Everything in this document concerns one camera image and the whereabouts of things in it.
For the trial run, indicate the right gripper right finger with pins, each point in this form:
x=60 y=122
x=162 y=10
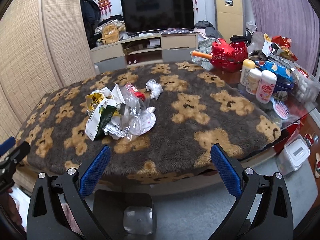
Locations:
x=262 y=209

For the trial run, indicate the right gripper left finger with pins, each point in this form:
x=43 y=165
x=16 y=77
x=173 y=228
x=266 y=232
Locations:
x=46 y=218

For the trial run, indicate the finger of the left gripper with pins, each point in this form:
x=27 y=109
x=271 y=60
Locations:
x=17 y=155
x=7 y=145

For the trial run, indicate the white green paper carton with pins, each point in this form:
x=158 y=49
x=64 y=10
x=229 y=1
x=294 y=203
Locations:
x=100 y=118

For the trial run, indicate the yellow foil snack wrapper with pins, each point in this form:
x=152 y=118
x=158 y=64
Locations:
x=92 y=100

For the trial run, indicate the clear plastic bag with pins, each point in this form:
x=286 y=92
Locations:
x=133 y=116

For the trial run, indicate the white tissue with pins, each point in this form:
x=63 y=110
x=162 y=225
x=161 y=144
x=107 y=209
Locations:
x=154 y=88

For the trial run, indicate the black trash bin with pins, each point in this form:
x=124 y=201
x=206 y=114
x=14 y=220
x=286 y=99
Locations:
x=125 y=215

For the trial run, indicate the white storage box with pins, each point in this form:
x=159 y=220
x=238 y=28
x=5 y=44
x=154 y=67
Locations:
x=293 y=155

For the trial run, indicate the pink hairbrush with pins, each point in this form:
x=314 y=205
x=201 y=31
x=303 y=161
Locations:
x=280 y=108

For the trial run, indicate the woven bamboo folding screen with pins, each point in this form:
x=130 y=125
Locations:
x=46 y=73

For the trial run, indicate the brown teddy bear blanket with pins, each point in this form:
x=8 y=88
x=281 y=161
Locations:
x=173 y=114

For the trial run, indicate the clear plastic container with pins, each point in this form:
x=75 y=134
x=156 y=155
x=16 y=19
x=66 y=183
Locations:
x=306 y=88

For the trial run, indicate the white pink powder bottle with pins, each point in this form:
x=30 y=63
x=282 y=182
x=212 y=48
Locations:
x=266 y=86

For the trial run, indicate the blue snack bag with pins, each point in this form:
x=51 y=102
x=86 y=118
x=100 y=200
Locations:
x=277 y=69

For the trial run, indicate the white cream bottle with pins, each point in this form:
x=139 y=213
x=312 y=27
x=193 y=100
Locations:
x=253 y=81

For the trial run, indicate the white bottle yellow cap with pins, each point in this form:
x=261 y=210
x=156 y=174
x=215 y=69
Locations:
x=247 y=66

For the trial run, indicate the yellow backpack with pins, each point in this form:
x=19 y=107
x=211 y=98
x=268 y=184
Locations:
x=110 y=34

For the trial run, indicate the orange carrot toy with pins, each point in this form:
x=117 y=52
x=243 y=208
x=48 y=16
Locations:
x=201 y=55

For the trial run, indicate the floral green cloth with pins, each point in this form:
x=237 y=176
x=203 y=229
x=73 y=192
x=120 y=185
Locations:
x=204 y=46

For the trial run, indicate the beige TV cabinet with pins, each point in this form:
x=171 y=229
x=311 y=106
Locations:
x=141 y=50

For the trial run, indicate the black flat screen television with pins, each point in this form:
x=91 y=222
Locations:
x=148 y=15

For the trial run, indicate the purple curtain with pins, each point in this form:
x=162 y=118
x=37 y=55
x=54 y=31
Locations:
x=295 y=19

